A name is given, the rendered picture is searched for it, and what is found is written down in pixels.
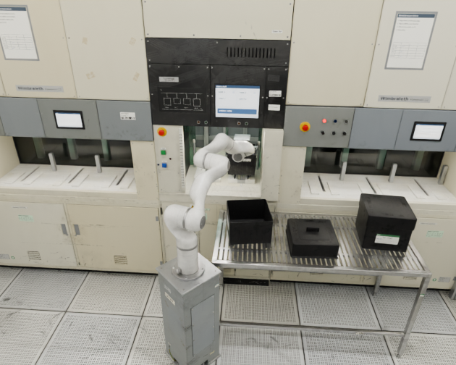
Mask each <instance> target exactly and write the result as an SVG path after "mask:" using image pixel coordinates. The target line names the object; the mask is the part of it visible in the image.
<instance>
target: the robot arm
mask: <svg viewBox="0 0 456 365"><path fill-rule="evenodd" d="M223 150H224V151H226V152H227V153H228V154H232V159H233V160H234V161H235V162H241V161H242V160H243V159H244V158H245V157H246V156H250V155H252V154H254V153H255V148H254V146H253V145H252V143H250V142H249V141H248V140H232V139H231V138H230V137H229V136H228V135H226V134H224V133H219V134H218V135H217V136H216V137H215V138H214V139H213V141H212V142H211V143H210V144H208V145H207V146H205V147H203V148H201V149H200V150H198V151H197V152H196V153H195V155H194V157H193V162H194V164H195V166H197V167H200V168H202V169H208V170H207V171H205V172H202V173H200V174H199V175H197V176H196V177H195V179H194V181H193V184H192V185H191V188H190V198H191V200H192V201H193V203H194V204H195V205H194V207H193V208H190V207H186V206H181V205H177V204H172V205H170V206H168V207H167V208H166V209H165V212H164V222H165V224H166V226H167V227H168V229H169V230H170V232H171V233H172V234H173V236H175V238H176V244H177V262H176V263H175V264H174V265H173V267H172V274H173V275H174V276H175V277H176V278H177V279H178V280H183V281H191V280H196V279H198V278H199V277H200V276H201V275H202V274H203V273H204V269H205V268H204V264H203V262H202V261H200V260H198V238H197V235H196V234H195V233H194V232H197V231H200V230H202V229H203V227H204V226H205V223H206V213H205V199H206V195H207V192H208V190H209V188H210V187H211V184H212V183H213V182H214V181H215V180H218V179H219V178H220V177H223V176H224V175H225V174H226V173H227V172H228V171H229V168H230V161H229V159H228V158H227V157H225V156H222V155H219V154H217V153H219V152H220V151H223Z"/></svg>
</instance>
